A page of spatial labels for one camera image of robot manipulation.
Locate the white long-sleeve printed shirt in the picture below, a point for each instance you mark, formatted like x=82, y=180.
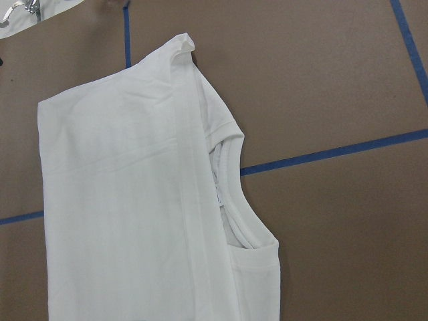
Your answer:
x=144, y=214

